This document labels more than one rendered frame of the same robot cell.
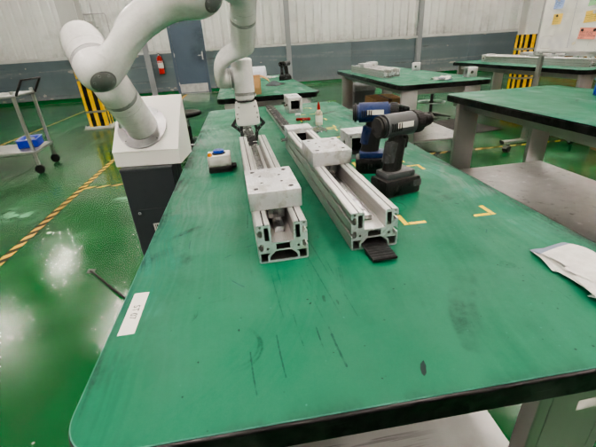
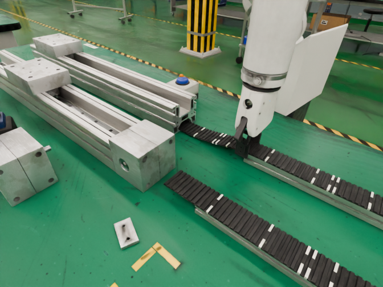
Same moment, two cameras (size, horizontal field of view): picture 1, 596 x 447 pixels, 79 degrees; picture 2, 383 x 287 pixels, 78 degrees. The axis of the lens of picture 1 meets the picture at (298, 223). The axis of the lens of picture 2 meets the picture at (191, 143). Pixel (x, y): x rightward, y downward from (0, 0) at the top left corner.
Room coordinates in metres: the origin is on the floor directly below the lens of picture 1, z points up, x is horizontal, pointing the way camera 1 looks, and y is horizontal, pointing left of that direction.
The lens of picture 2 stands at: (1.84, -0.22, 1.16)
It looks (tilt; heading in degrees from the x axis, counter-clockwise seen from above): 38 degrees down; 136
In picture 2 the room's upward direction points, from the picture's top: 2 degrees clockwise
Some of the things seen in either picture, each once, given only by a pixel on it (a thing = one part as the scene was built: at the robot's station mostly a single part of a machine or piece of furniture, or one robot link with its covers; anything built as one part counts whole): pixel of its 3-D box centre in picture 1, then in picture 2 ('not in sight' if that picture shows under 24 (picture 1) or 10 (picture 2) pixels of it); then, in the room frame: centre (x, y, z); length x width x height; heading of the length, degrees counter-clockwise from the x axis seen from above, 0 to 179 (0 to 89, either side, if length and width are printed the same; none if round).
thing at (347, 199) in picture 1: (325, 171); (45, 94); (1.05, -0.09, 0.82); 0.80 x 0.10 x 0.09; 9
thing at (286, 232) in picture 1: (262, 178); (99, 76); (1.02, 0.09, 0.82); 0.80 x 0.10 x 0.09; 9
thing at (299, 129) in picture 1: (295, 137); (148, 151); (1.49, -0.01, 0.83); 0.12 x 0.09 x 0.10; 99
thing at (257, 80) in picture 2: (246, 96); (263, 74); (1.61, 0.19, 0.99); 0.09 x 0.08 x 0.03; 99
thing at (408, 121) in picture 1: (405, 152); not in sight; (0.97, -0.31, 0.89); 0.20 x 0.08 x 0.22; 113
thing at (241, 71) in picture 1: (241, 75); (274, 28); (1.61, 0.19, 1.07); 0.09 x 0.08 x 0.13; 104
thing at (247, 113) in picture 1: (247, 111); (256, 103); (1.61, 0.19, 0.93); 0.10 x 0.07 x 0.11; 99
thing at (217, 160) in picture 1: (222, 160); (180, 91); (1.28, 0.26, 0.81); 0.10 x 0.08 x 0.06; 99
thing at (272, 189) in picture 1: (271, 192); (58, 48); (0.78, 0.06, 0.87); 0.16 x 0.11 x 0.07; 9
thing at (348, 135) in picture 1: (352, 143); (23, 162); (1.36, -0.22, 0.83); 0.11 x 0.10 x 0.10; 98
